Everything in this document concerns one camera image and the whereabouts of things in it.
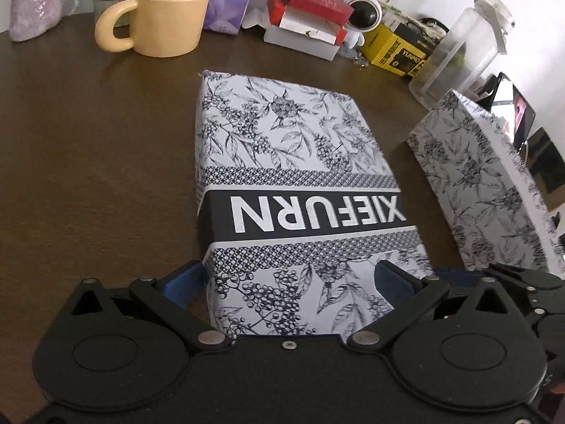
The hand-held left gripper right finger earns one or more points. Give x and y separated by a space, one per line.
390 283

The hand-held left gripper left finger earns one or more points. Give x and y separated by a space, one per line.
183 289

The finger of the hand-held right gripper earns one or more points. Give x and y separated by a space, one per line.
521 278

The floral printed box lid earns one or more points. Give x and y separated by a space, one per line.
481 172

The wooden desktop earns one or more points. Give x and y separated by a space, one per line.
97 163

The yellow and black box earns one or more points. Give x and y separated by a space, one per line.
393 51

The clear plastic pitcher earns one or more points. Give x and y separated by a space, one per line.
459 53

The white cardboard box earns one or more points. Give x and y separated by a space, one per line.
295 46

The white round webcam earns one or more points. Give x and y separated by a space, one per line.
364 15

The yellow ceramic mug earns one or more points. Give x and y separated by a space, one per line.
170 20

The red and white box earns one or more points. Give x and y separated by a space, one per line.
304 26

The purple tissue packet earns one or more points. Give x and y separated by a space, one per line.
225 6

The red and black box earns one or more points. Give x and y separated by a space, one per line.
320 0

